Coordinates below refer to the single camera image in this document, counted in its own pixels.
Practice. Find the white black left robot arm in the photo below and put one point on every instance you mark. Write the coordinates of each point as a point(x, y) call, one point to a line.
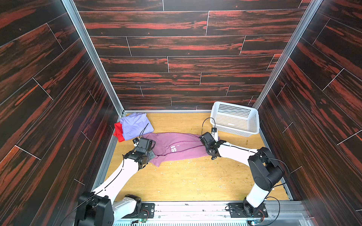
point(98, 207)

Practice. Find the aluminium back floor rail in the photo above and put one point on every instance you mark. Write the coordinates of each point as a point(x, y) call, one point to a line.
point(168, 111)

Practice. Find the aluminium corner post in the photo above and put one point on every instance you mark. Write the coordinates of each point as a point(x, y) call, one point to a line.
point(296, 36)
point(86, 40)

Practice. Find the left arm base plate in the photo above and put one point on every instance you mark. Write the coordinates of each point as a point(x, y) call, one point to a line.
point(145, 210)

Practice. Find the aluminium front rail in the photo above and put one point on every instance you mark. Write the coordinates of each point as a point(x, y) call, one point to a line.
point(219, 213)

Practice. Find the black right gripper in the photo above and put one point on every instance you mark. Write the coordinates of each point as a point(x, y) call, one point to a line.
point(207, 141)

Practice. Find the aluminium left floor rail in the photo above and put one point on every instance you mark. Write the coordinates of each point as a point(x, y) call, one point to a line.
point(101, 176)

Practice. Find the folded red t-shirt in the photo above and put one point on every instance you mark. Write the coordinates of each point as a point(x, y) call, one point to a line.
point(118, 133)

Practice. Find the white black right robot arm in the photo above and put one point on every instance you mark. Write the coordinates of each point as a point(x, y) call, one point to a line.
point(265, 169)

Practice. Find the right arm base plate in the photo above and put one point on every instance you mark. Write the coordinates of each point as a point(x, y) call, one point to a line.
point(246, 210)

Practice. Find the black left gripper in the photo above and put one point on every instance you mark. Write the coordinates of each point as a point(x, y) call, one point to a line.
point(152, 154)

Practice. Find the magenta t-shirt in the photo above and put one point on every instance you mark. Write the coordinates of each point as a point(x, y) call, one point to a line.
point(175, 147)

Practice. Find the aluminium left corner post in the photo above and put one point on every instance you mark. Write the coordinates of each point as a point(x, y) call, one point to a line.
point(86, 40)

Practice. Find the white perforated plastic basket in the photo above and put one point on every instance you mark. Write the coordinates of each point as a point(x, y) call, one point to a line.
point(235, 119)

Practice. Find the folded lavender t-shirt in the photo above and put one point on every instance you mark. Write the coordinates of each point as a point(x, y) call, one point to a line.
point(135, 125)

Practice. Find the aluminium right corner post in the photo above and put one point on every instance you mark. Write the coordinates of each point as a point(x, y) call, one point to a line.
point(296, 36)

